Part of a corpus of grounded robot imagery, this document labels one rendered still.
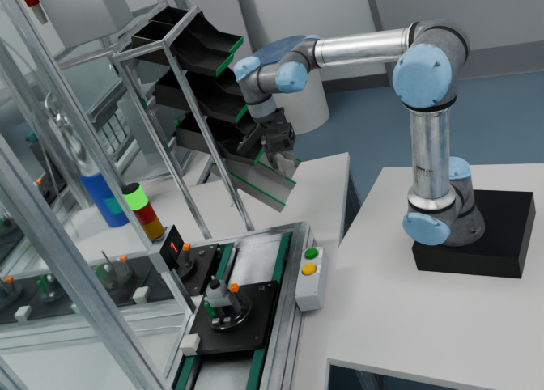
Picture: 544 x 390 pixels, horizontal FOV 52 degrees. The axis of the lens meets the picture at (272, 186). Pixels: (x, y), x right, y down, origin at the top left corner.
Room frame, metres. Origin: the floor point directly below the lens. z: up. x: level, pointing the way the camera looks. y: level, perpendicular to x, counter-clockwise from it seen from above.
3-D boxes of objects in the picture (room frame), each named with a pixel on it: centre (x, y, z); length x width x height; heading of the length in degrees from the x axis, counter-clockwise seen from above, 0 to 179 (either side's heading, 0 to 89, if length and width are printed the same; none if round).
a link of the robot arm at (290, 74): (1.38, -0.14, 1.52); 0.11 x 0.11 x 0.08; 44
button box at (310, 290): (1.32, -0.01, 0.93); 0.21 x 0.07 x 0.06; 159
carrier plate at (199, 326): (1.25, 0.25, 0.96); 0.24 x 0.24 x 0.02; 69
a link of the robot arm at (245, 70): (1.44, -0.06, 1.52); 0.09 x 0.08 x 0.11; 44
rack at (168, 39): (1.86, 0.15, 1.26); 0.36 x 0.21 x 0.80; 159
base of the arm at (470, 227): (1.25, -0.45, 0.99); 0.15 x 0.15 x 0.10
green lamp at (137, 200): (1.34, 0.34, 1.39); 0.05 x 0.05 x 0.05
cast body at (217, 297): (1.26, 0.26, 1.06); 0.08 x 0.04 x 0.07; 69
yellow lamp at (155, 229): (1.34, 0.34, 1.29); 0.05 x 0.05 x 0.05
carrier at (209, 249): (1.57, 0.40, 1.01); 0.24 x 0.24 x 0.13; 69
